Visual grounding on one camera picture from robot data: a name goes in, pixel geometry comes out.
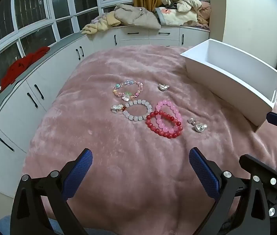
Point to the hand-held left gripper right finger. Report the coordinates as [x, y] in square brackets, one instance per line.
[203, 173]

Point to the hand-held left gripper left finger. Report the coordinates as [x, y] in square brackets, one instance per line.
[79, 171]

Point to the small silver bead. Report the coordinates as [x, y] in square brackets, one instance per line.
[191, 121]

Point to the white storage box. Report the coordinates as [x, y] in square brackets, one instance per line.
[226, 85]

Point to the pink plush blanket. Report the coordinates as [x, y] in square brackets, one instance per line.
[99, 127]

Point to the person's blue jeans leg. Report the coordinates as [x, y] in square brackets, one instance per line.
[6, 222]

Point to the white curved cabinets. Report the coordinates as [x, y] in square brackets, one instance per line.
[55, 71]

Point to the red cloth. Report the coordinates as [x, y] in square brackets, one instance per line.
[23, 64]

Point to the pink cloth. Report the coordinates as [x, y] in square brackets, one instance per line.
[205, 13]

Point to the yellow towel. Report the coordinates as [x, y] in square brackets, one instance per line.
[96, 25]

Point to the floral blanket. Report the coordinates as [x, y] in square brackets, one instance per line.
[175, 16]

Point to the cream jacket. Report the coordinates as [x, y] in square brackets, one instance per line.
[183, 2]

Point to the beige jacket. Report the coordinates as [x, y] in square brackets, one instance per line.
[133, 17]

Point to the white framed window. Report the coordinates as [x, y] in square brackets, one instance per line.
[30, 5]

